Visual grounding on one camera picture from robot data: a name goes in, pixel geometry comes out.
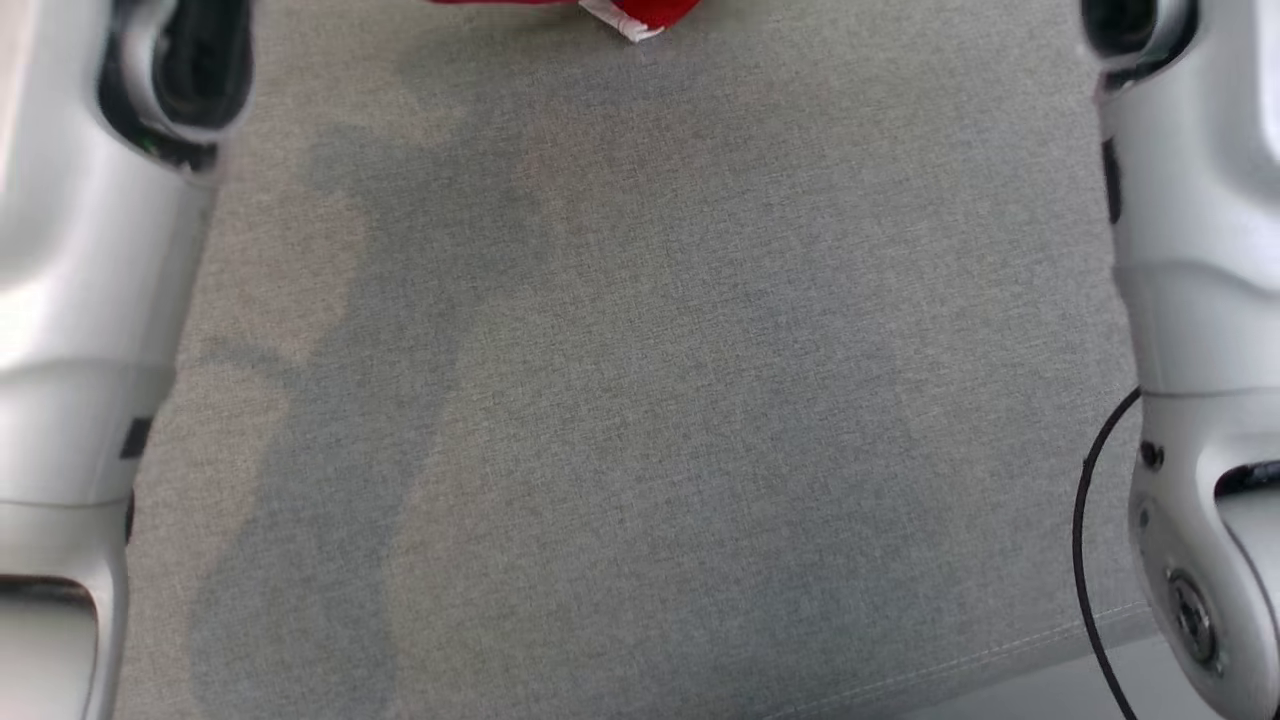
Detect red and white shirt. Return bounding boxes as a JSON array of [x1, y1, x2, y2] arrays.
[[430, 0, 701, 43]]

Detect black cable with teal plug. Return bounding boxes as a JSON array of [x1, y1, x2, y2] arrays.
[[1072, 388, 1143, 720]]

